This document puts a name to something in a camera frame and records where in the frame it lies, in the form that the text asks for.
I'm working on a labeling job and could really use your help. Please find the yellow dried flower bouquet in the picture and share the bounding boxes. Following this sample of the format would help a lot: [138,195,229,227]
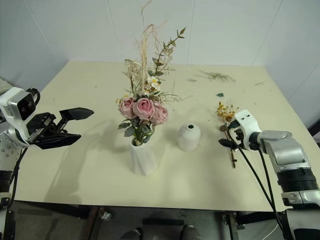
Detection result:
[215,100,240,169]

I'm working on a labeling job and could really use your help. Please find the large dried grass sprig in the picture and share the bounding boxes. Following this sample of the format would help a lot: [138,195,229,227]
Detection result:
[193,69,237,84]

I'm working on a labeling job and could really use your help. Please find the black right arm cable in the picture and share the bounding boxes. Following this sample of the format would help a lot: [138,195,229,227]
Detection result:
[257,147,292,240]
[226,124,286,240]

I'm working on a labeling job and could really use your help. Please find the dark metal table frame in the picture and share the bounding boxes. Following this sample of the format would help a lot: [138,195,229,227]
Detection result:
[9,199,285,232]

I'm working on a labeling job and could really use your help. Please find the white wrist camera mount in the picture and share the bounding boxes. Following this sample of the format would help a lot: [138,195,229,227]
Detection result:
[233,108,263,151]
[0,86,38,140]

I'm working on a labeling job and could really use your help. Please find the short round white vase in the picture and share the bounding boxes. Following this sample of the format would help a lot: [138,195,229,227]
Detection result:
[177,123,203,152]

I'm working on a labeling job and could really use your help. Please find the dark rounded shape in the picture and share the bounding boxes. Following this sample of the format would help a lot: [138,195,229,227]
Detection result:
[180,224,201,240]
[121,228,142,240]

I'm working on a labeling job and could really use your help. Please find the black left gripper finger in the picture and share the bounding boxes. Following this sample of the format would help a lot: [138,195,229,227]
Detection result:
[32,133,82,151]
[56,107,95,131]

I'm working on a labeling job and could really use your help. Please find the thin white cable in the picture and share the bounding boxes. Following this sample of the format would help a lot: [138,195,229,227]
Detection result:
[261,221,279,240]

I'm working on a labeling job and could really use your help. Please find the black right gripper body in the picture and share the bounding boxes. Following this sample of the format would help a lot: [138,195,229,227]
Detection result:
[228,120,248,151]

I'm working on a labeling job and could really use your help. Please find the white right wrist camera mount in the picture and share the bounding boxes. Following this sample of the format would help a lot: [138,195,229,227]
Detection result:
[233,108,263,151]

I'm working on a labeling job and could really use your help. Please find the tall twisted white vase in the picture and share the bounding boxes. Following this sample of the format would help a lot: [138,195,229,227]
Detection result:
[128,138,159,177]

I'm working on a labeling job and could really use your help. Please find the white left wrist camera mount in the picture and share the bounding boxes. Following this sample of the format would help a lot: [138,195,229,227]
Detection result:
[0,86,38,140]

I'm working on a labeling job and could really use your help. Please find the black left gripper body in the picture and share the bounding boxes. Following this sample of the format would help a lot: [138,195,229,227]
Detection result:
[25,112,67,145]

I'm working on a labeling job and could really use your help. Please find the pink rose flower bouquet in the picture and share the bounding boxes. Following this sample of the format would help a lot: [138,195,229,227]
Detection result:
[115,0,196,147]

